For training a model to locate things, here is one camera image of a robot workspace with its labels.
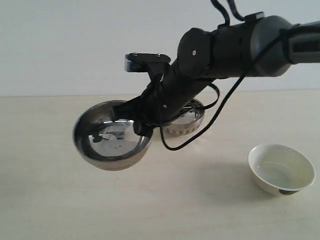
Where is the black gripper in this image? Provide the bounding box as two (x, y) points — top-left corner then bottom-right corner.
(111, 59), (212, 137)

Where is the wide plain steel bowl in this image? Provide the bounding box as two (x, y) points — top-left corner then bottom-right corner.
(72, 99), (151, 171)

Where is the patterned steel bowl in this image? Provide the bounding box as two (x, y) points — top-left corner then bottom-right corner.
(162, 98), (205, 137)

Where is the white ceramic bowl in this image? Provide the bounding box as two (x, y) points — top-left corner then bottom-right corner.
(247, 143), (316, 196)

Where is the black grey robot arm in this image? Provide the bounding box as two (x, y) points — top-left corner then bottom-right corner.
(111, 15), (320, 136)

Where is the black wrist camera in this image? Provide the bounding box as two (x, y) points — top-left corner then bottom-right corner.
(124, 52), (171, 75)

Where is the black round cable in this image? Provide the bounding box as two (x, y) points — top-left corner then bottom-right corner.
(158, 23), (301, 152)

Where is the black flat ribbon cable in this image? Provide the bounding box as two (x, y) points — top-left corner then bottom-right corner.
(209, 0), (247, 27)

